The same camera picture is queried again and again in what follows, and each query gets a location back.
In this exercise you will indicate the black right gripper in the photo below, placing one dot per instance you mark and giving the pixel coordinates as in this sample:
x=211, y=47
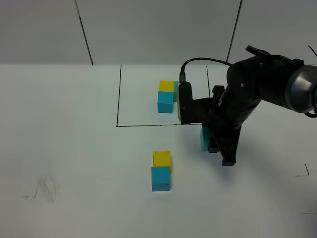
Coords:
x=227, y=115

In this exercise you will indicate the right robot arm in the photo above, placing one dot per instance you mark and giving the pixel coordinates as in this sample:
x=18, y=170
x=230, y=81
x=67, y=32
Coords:
x=285, y=82

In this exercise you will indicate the green template block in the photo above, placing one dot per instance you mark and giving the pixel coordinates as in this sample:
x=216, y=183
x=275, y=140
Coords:
x=175, y=95

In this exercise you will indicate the blue template block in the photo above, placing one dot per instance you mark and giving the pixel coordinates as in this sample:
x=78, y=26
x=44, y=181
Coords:
x=165, y=102

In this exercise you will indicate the yellow template block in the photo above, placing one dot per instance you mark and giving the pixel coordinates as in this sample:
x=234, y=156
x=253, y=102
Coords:
x=167, y=86

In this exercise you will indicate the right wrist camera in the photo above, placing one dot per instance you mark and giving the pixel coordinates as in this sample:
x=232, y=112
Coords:
x=192, y=110

